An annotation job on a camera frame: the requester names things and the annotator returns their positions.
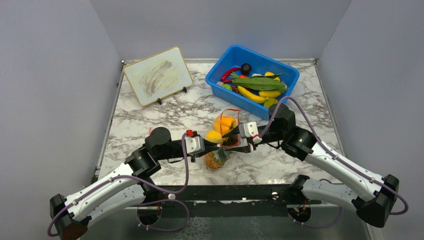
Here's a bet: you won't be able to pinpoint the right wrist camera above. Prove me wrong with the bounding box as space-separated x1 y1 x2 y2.
238 121 262 144

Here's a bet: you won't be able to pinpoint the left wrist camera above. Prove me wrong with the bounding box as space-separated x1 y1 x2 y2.
184 129 206 156

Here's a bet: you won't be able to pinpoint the orange toy bell pepper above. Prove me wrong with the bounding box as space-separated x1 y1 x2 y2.
212 116 237 135

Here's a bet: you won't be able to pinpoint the clear orange zip bag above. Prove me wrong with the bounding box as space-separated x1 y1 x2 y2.
203 108 241 171

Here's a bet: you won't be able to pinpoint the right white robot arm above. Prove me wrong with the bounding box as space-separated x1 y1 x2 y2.
224 104 400 228

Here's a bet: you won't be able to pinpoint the dark round plum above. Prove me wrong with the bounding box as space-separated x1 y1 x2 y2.
240 63 252 76

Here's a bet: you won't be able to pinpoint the green toy lime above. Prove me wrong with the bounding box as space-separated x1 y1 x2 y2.
222 84 233 92

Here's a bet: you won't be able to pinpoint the green leafy vegetable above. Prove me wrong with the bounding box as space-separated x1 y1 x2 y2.
232 76 288 93

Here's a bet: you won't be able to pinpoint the white drawing board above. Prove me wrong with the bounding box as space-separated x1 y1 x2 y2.
123 46 194 107

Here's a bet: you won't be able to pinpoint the red toy chili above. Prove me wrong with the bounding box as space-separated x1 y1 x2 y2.
220 67 241 83

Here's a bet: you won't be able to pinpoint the yellow toy banana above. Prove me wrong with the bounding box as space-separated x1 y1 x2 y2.
237 86 282 104

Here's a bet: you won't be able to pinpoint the yellow toy starfruit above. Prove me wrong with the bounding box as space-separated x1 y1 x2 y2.
263 98 279 109

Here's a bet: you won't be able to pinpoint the blue plastic bin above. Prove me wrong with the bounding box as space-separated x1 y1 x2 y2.
205 45 300 120

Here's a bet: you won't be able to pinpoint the small yellow toy fruit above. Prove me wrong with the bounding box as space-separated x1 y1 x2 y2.
264 71 281 82

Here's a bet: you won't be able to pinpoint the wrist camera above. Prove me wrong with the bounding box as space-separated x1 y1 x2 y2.
238 121 262 144
184 129 206 156

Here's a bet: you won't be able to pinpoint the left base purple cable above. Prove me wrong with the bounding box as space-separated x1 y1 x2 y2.
136 196 191 233

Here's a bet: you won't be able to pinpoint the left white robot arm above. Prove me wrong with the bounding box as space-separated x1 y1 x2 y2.
47 127 223 240

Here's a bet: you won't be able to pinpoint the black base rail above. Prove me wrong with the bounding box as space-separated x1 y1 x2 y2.
137 184 321 220

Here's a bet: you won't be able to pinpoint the red toy grapes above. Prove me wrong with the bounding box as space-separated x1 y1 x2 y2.
231 85 240 94

